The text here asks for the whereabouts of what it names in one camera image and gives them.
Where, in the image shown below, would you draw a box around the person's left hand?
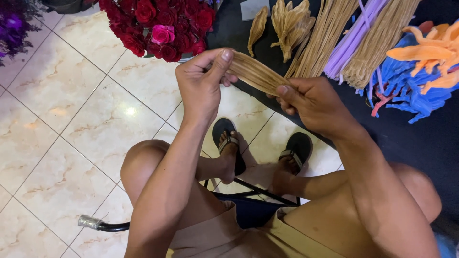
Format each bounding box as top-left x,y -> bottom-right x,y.
175,48 -> 239,124

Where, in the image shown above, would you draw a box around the person's right hand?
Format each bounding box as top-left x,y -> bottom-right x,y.
267,77 -> 360,141

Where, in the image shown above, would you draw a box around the ribbed tan chenille petal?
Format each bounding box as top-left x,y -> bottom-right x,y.
225,50 -> 294,97

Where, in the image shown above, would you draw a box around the black sandal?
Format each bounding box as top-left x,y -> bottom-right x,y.
212,117 -> 247,176
278,131 -> 313,174

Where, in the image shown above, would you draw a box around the pink rose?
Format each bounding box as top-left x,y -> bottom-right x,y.
151,24 -> 176,46

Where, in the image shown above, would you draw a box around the red chenille stem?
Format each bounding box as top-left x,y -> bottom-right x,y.
371,92 -> 396,118

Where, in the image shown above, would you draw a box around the bundle of tan chenille stems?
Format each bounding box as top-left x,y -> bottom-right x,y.
285,0 -> 360,80

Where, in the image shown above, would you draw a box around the bundle of purple chenille stems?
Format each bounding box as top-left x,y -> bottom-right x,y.
323,0 -> 391,81

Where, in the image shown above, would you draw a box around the red rose bouquet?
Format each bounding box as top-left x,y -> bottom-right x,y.
98,0 -> 216,64

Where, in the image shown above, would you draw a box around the slim tan chenille petal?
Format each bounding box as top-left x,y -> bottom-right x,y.
247,6 -> 269,58

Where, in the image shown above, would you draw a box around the person's left leg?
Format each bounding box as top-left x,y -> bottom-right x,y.
120,130 -> 240,230

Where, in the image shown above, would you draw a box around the person's leg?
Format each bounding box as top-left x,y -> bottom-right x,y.
267,155 -> 442,258
120,130 -> 240,230

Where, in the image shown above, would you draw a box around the thick bundle tan chenille stems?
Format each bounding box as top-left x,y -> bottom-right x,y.
341,0 -> 421,90

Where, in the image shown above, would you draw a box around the black table cloth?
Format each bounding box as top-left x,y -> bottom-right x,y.
205,0 -> 459,231

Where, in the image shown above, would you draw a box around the grey card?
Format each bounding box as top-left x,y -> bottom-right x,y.
240,0 -> 270,22

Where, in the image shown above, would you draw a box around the heap of blue chenille stems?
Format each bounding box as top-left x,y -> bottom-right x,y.
356,32 -> 459,124

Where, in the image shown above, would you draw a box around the person's right leg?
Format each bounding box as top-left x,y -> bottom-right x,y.
267,155 -> 442,258

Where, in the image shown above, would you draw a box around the heap of orange chenille petals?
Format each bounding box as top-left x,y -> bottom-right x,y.
386,19 -> 459,95

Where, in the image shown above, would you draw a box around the black bucket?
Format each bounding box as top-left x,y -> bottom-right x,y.
40,0 -> 99,15

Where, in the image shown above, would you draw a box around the beige shorts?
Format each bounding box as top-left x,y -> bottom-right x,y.
166,200 -> 346,258

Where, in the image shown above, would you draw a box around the purple flower bouquet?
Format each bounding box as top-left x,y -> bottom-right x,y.
0,0 -> 46,67

